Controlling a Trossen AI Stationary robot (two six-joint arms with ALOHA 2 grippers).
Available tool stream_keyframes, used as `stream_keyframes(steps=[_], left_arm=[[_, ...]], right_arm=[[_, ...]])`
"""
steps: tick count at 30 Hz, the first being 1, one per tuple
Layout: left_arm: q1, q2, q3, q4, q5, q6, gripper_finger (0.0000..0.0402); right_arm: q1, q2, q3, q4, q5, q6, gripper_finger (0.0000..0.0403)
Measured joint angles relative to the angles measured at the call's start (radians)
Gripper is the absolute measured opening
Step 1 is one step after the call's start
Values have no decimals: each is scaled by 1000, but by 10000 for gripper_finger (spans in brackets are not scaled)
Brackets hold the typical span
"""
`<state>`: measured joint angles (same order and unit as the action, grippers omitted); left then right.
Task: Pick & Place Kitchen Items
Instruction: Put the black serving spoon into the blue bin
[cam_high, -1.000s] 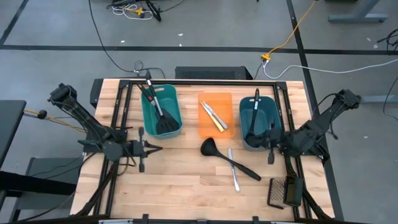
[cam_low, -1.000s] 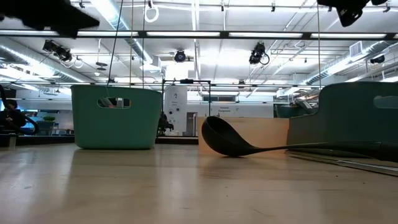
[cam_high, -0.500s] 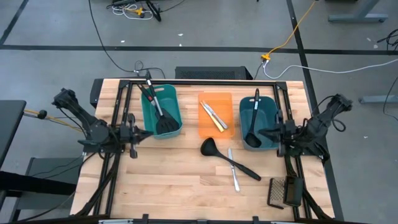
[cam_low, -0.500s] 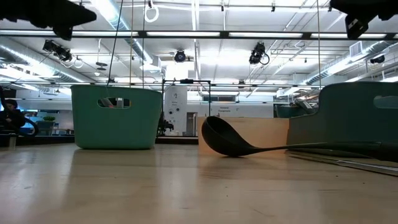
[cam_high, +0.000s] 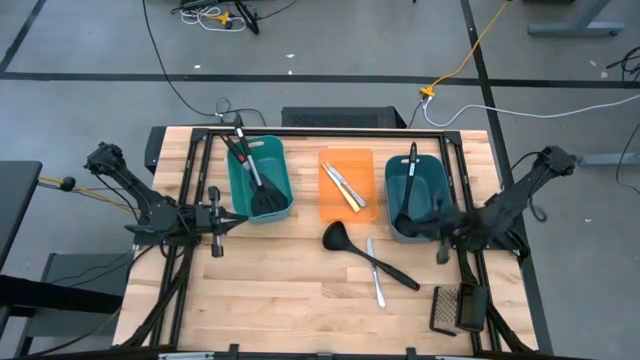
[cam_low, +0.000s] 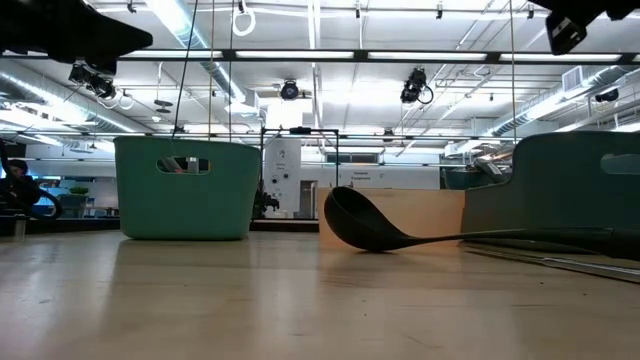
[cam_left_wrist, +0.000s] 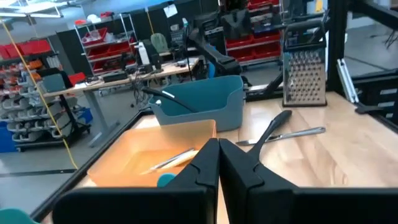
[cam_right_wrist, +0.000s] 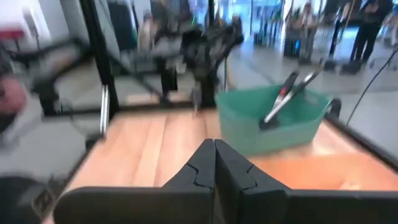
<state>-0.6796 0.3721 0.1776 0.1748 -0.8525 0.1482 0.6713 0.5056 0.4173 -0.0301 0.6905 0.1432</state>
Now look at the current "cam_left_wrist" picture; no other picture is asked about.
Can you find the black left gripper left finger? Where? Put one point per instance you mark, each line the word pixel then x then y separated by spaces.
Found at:
pixel 192 199

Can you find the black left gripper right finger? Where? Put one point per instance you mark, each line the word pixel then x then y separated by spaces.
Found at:
pixel 264 202

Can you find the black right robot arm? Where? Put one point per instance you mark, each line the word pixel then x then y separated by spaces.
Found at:
pixel 214 53

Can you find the teal plastic bin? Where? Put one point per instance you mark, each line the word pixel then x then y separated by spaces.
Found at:
pixel 166 181

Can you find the small black ladle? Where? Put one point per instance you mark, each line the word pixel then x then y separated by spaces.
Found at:
pixel 280 119

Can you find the orange translucent plastic bin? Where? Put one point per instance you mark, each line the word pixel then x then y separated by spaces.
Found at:
pixel 124 149

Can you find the blue-grey plastic bin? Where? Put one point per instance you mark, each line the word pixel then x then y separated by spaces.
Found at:
pixel 217 105

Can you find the blue rolled mat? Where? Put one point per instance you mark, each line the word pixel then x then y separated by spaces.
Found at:
pixel 211 70

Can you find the metal box grater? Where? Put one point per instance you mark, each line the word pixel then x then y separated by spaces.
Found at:
pixel 304 77

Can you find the blue crate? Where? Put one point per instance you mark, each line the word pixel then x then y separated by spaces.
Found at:
pixel 84 115

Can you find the black power supply box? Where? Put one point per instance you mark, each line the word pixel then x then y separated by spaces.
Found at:
pixel 115 76

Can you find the wooden-top workbench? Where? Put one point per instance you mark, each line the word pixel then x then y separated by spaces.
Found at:
pixel 99 85

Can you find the white jug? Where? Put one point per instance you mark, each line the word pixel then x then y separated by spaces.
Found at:
pixel 144 53

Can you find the shelving with red bins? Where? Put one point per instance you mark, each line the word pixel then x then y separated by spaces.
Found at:
pixel 255 46

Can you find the green office chair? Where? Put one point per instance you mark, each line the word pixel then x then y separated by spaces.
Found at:
pixel 159 42

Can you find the metal shelf rack red bins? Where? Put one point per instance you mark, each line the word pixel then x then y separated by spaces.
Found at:
pixel 109 46

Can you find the rack of small parts bins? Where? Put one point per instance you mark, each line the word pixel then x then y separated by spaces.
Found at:
pixel 28 115

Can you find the blue storage box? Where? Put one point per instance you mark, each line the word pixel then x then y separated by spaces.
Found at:
pixel 7 138

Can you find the red storage bin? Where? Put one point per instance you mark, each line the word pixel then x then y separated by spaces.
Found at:
pixel 25 49

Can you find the white light fixture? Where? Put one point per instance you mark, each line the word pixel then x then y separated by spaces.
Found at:
pixel 31 9

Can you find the black table edge rail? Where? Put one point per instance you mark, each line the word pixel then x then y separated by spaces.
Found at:
pixel 99 157

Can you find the black diagonal frame strut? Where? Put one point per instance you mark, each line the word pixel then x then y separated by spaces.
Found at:
pixel 267 87

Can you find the silver metal bracket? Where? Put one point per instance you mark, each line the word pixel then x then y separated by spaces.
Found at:
pixel 346 81

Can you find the black aluminium frame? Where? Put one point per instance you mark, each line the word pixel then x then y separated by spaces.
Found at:
pixel 335 46

